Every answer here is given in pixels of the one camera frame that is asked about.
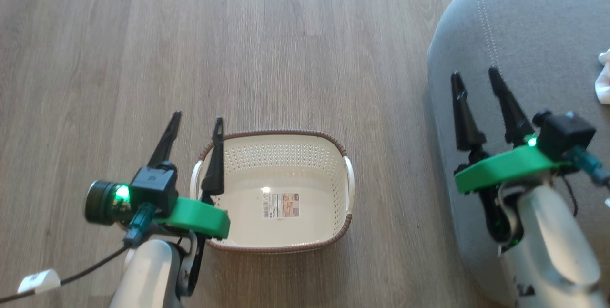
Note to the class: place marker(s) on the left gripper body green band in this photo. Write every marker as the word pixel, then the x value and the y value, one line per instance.
pixel 200 215

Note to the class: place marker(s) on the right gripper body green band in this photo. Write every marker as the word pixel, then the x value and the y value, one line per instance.
pixel 505 167

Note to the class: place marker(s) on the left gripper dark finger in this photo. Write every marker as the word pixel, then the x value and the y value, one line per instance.
pixel 215 165
pixel 167 143

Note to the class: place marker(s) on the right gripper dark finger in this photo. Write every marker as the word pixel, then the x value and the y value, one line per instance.
pixel 466 122
pixel 512 112

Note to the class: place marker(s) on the white and red garment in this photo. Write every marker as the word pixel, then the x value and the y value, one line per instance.
pixel 604 84

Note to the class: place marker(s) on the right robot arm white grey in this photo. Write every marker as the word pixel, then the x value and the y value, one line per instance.
pixel 548 251

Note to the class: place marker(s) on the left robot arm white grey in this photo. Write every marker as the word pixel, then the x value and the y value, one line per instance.
pixel 147 274

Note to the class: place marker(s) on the grey fabric sofa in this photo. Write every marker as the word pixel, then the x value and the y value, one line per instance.
pixel 538 36

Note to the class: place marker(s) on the cream plastic laundry basket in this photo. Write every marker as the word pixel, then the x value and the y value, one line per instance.
pixel 286 165

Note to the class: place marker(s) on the paper sticker inside basket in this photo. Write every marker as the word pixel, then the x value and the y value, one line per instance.
pixel 281 205

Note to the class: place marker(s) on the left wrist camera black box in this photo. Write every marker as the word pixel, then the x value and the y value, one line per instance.
pixel 152 186

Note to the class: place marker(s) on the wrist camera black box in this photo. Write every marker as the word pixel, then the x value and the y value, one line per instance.
pixel 152 186
pixel 567 134

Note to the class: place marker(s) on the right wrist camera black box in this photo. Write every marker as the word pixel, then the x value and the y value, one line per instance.
pixel 567 134

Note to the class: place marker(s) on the right camera teal plug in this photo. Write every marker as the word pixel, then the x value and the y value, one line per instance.
pixel 588 162

